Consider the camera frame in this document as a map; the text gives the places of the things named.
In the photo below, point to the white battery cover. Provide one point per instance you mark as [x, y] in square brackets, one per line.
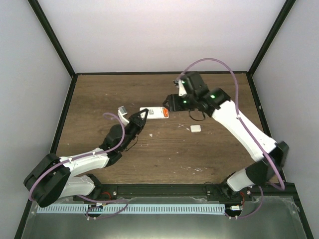
[195, 128]

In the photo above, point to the metal front plate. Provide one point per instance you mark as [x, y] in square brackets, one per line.
[264, 218]

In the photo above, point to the black enclosure frame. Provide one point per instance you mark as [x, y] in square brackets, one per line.
[38, 11]

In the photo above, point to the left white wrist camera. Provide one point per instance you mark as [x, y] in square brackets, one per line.
[122, 115]

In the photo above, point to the light blue slotted cable duct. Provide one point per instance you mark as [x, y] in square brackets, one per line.
[205, 209]

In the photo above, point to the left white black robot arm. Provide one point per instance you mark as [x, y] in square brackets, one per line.
[58, 177]

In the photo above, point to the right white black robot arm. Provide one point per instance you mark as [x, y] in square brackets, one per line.
[269, 156]

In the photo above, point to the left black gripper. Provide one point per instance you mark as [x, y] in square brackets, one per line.
[139, 123]

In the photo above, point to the white remote control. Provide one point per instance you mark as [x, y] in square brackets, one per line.
[154, 113]

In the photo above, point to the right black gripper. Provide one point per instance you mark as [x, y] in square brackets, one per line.
[175, 104]

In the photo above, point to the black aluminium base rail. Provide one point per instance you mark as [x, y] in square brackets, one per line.
[212, 192]

